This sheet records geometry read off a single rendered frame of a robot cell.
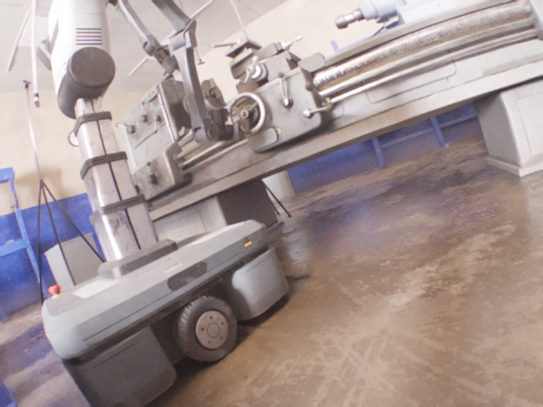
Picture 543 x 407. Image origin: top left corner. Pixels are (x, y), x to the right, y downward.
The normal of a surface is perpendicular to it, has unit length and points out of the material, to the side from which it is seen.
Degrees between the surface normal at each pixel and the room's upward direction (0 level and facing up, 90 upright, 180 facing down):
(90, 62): 90
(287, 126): 90
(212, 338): 90
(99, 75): 90
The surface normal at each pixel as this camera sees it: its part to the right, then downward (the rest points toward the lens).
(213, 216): -0.45, 0.23
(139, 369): 0.73, -0.23
